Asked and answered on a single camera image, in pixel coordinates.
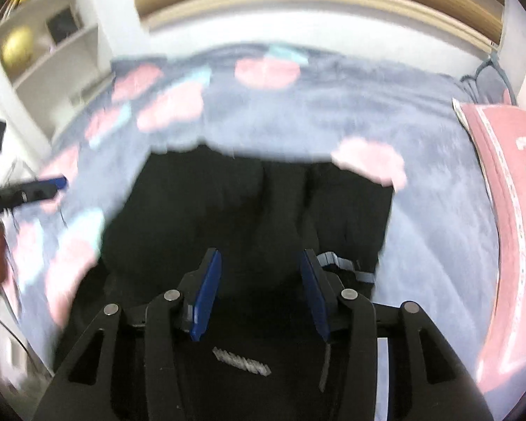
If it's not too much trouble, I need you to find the black hooded jacket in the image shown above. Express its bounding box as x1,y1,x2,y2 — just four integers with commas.
54,146,393,420

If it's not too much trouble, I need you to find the grey pink floral blanket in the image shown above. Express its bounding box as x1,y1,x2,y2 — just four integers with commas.
0,43,516,421

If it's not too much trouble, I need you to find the yellow ball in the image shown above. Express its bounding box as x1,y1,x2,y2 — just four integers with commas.
1,26,34,69

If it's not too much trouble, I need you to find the white bookshelf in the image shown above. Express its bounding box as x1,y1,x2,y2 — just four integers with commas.
0,0,112,141

